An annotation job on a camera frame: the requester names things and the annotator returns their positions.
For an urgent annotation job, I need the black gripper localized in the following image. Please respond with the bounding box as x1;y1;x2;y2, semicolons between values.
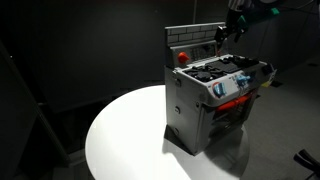
214;4;253;43

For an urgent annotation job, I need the grey toy stove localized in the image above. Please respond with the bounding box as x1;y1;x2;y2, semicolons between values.
165;22;276;155

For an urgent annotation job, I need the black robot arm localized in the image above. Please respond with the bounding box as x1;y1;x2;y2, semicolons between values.
214;0;319;47

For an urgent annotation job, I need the black object bottom right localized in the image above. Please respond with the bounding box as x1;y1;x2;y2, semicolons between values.
293;149;320;176

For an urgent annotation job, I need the round white table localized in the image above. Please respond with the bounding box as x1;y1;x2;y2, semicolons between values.
85;85;250;180

